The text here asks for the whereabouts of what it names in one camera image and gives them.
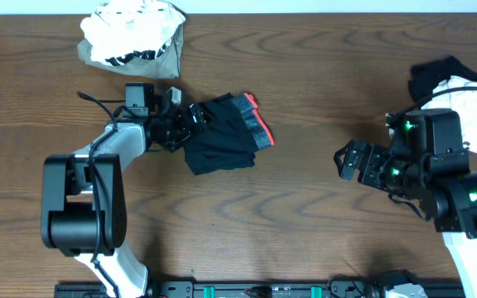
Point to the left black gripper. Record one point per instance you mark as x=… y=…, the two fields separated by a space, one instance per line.
x=195 y=117

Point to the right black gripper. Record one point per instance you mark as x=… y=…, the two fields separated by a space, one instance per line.
x=357 y=148

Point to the black shorts red waistband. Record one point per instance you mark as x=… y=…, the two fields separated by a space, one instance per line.
x=234 y=132

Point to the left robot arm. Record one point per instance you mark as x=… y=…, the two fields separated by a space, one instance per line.
x=83 y=207

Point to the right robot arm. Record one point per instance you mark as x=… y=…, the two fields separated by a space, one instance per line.
x=426 y=162

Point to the olive green folded garment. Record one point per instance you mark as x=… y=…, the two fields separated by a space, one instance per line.
x=166 y=66

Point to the black crumpled garment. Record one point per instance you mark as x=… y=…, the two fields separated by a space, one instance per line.
x=426 y=76

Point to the white printed shirt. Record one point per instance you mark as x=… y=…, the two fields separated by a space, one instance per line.
x=122 y=30

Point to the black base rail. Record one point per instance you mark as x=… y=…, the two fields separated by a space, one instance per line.
x=390 y=284

